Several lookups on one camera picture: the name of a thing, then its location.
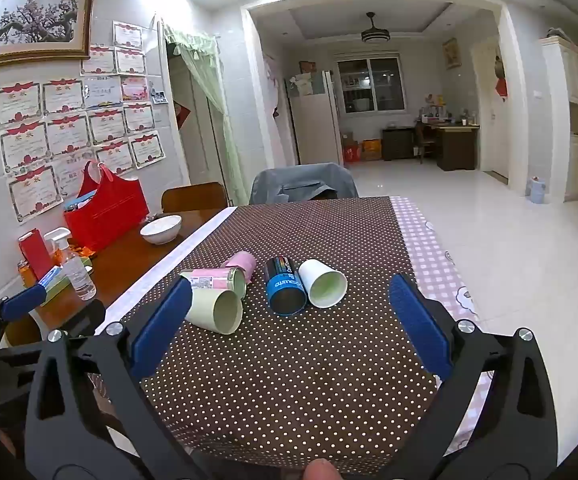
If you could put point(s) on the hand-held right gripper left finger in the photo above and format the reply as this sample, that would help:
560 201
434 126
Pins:
161 327

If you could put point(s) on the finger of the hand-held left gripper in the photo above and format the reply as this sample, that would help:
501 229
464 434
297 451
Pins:
21 302
89 316

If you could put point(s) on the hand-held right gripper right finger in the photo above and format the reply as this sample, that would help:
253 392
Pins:
419 325

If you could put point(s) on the pale green paper cup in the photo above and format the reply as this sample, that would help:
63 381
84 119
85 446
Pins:
216 310

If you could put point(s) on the pink printed cup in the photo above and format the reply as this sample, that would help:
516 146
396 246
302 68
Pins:
214 280

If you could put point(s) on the plain pink cup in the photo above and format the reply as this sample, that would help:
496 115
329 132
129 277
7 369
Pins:
241 262

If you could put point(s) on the white paper cup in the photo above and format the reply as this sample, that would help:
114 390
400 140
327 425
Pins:
321 282

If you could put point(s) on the blue and black cup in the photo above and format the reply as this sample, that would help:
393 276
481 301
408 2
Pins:
281 287

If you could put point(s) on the person's right hand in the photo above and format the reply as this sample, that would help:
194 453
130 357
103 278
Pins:
321 471

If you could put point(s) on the orange bottle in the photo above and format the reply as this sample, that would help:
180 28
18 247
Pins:
25 275

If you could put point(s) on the clear spray bottle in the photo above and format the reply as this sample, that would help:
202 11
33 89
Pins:
79 272

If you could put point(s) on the wooden dining table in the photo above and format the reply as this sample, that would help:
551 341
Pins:
119 265

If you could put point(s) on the pink checkered tablecloth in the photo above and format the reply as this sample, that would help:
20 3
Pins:
431 260

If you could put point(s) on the white bowl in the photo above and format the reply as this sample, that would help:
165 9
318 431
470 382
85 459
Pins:
161 229

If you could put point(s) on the red felt bag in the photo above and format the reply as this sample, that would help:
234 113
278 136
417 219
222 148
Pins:
106 215

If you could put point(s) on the wooden chair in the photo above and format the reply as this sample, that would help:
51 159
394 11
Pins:
194 197

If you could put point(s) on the brown polka dot tablecloth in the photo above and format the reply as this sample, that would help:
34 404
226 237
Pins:
294 385

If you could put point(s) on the light blue jug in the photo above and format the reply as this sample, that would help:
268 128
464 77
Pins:
537 191

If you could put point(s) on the orange cardboard box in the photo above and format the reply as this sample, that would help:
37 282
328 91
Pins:
371 150

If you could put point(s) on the dark wooden desk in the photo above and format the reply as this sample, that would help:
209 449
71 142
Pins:
456 147

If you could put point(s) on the dark low cabinet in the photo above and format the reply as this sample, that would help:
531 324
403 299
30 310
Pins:
398 144

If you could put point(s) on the desk chair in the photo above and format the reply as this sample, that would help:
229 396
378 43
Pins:
425 142

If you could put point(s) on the chair with grey jacket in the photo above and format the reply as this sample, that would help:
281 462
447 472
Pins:
304 182

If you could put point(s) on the red cardboard box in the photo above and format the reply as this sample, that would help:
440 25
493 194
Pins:
352 152

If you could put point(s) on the white refrigerator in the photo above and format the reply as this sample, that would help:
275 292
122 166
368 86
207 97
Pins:
314 120

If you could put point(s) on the window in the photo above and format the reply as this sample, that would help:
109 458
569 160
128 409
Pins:
369 85

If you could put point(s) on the green door curtain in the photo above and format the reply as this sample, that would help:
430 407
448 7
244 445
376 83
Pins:
211 85

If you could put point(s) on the framed blossom painting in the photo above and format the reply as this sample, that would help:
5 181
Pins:
29 20

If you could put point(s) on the ceiling fan lamp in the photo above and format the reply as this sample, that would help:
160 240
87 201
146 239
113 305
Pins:
375 35

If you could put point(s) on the wall of award certificates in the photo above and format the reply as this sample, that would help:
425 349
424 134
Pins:
69 130

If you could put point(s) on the red wall decoration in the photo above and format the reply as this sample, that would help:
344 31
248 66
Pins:
501 85

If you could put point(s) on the small framed wall picture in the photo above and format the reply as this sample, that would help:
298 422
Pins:
452 53

